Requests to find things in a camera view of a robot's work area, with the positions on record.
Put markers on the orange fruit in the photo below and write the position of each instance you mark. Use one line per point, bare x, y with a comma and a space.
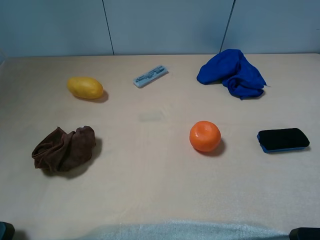
204, 136

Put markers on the yellow mango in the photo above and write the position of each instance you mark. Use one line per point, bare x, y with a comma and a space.
85, 87

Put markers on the blue crumpled cloth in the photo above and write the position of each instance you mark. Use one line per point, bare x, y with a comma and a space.
231, 68

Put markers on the brown crumpled cloth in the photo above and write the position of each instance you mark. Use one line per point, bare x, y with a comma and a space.
62, 152

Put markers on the light teal foam pad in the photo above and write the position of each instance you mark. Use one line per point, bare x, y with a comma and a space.
184, 230

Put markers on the blue black board eraser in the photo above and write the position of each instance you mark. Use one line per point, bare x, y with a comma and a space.
282, 140

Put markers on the black right base corner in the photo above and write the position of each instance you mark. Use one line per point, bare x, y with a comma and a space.
305, 233

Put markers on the black base corner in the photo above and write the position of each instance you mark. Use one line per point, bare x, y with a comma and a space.
7, 231
305, 233

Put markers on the black left base corner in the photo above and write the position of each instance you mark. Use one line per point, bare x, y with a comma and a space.
7, 231

